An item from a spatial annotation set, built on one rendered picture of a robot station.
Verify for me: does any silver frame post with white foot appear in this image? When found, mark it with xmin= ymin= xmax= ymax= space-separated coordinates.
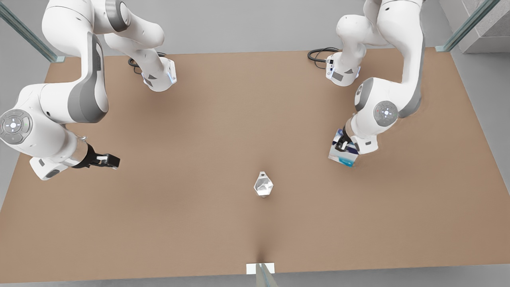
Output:
xmin=246 ymin=263 xmax=279 ymax=287

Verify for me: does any clear faceted glass flask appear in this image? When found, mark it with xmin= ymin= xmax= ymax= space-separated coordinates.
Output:
xmin=254 ymin=171 xmax=275 ymax=198

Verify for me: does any white and blue printed box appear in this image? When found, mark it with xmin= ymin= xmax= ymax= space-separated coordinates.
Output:
xmin=328 ymin=128 xmax=359 ymax=168

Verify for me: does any black cable loop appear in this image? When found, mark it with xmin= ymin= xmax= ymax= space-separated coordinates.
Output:
xmin=307 ymin=47 xmax=340 ymax=70
xmin=128 ymin=52 xmax=167 ymax=75

